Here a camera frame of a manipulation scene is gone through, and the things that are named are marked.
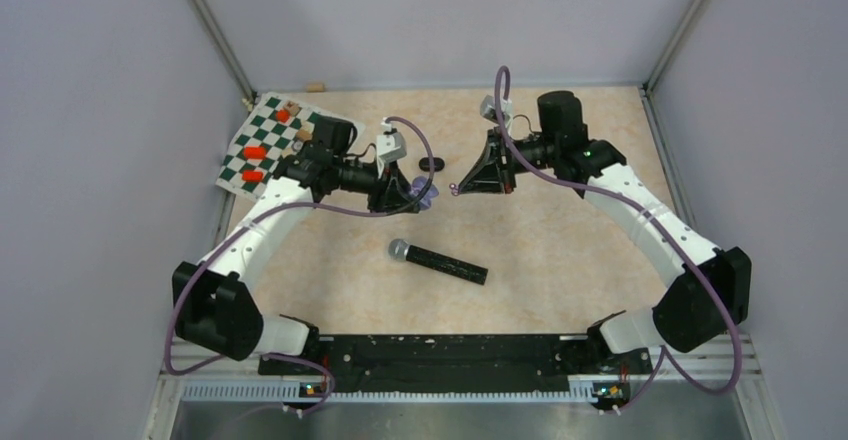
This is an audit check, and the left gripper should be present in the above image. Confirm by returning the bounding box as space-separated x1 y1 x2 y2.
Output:
334 155 420 215

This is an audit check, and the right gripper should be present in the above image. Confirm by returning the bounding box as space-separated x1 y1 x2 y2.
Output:
459 126 559 195

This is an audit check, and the grey-blue earbud charging case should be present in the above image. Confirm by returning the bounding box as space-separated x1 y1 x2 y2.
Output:
409 176 440 211

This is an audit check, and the black earbud charging case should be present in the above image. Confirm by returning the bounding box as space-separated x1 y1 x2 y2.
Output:
418 157 446 172

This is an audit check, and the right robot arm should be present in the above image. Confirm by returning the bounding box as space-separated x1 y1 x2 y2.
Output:
454 91 752 372

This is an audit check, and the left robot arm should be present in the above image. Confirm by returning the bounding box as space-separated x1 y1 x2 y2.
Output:
167 116 423 374

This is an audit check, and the black microphone silver head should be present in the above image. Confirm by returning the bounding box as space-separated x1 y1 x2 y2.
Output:
388 239 489 285

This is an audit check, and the tan wooden block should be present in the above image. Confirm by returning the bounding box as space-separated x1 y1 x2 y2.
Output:
295 129 313 142

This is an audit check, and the green white chessboard mat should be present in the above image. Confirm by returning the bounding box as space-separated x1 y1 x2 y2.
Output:
215 92 343 201

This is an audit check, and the red block lower left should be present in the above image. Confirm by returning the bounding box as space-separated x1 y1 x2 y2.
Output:
241 170 264 183

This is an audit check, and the red block middle left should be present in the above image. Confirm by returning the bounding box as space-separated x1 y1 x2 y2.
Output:
242 146 268 160

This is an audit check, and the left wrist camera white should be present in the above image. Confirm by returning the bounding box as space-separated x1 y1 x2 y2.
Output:
375 122 407 177

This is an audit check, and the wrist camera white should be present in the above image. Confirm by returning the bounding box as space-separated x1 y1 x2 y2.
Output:
479 95 513 125
375 122 407 177

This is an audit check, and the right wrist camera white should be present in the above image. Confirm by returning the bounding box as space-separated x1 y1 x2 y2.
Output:
479 95 513 125

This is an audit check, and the cork piece at wall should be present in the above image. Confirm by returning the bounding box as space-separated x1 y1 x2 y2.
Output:
305 82 326 93

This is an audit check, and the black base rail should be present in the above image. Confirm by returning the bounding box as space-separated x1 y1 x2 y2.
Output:
258 333 654 395

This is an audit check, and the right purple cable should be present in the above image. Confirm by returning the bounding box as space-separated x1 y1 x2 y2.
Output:
494 65 743 415

